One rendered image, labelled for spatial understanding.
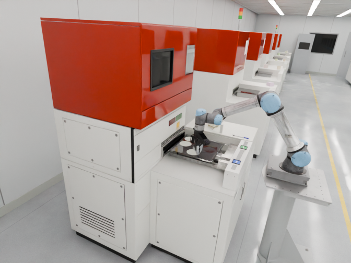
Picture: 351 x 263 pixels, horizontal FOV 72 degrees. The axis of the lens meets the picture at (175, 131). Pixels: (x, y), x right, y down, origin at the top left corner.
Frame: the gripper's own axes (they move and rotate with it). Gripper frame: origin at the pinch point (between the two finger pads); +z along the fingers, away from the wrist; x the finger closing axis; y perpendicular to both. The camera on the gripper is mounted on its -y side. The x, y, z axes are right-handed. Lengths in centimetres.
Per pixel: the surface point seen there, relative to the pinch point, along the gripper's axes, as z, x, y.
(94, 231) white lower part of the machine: 72, 74, 37
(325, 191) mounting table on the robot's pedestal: 10, -55, -72
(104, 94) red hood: -48, 64, 21
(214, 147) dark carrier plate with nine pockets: 1.6, -20.6, 4.0
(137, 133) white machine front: -26, 50, 3
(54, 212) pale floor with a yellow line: 92, 97, 102
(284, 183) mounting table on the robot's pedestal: 10, -38, -52
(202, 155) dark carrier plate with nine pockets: 1.7, -3.3, -1.6
